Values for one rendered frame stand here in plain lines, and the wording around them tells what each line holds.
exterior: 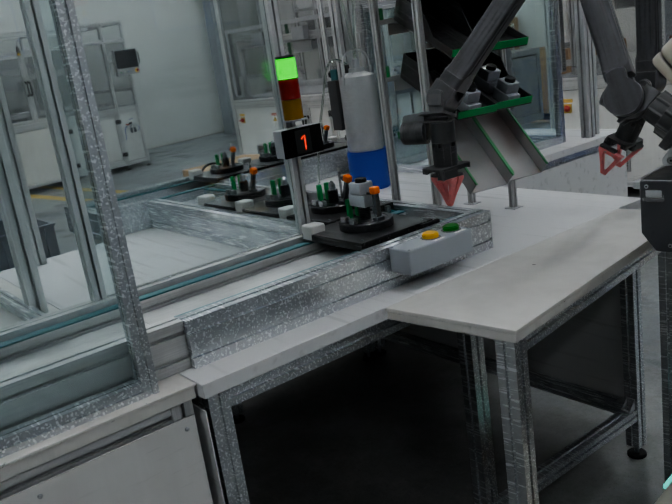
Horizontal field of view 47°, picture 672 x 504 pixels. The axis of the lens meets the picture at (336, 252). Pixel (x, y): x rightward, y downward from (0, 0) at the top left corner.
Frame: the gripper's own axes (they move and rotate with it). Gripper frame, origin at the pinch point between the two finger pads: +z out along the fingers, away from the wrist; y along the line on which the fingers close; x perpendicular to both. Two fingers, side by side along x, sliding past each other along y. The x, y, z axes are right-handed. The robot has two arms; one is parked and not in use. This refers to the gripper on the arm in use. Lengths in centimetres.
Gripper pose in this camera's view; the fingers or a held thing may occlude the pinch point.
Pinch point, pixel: (449, 202)
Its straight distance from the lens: 187.6
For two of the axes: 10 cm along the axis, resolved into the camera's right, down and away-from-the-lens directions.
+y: -7.7, 2.8, -5.8
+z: 1.4, 9.5, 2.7
